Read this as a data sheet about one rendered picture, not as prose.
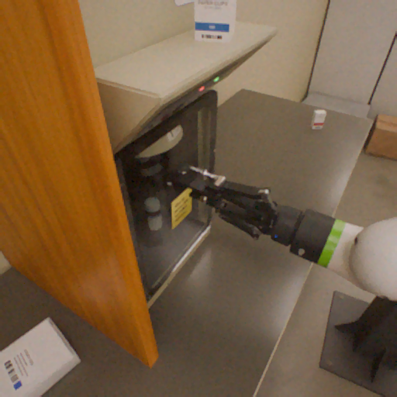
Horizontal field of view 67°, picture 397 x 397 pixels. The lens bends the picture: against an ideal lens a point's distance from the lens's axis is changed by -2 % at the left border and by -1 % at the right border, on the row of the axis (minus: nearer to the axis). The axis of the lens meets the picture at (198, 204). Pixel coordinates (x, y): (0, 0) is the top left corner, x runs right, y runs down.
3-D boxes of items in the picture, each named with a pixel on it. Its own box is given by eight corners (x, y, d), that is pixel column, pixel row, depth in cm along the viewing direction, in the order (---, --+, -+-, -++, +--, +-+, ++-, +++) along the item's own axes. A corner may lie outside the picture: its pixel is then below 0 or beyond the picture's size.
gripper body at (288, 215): (298, 231, 64) (257, 215, 67) (307, 201, 58) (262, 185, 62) (285, 256, 59) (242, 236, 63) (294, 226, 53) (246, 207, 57)
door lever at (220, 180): (185, 198, 67) (184, 188, 65) (208, 175, 73) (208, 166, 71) (206, 207, 65) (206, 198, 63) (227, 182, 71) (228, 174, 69)
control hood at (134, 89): (96, 150, 41) (76, 74, 34) (216, 74, 61) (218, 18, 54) (165, 177, 36) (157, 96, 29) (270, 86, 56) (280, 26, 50)
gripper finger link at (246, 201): (264, 222, 59) (266, 217, 58) (214, 198, 63) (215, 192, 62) (271, 210, 62) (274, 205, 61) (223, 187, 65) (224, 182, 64)
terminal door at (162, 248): (142, 305, 70) (105, 159, 43) (209, 222, 89) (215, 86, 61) (145, 306, 70) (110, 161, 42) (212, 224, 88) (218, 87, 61)
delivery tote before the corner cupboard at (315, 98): (292, 135, 317) (298, 104, 295) (305, 119, 342) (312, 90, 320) (350, 153, 293) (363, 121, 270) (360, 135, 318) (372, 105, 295)
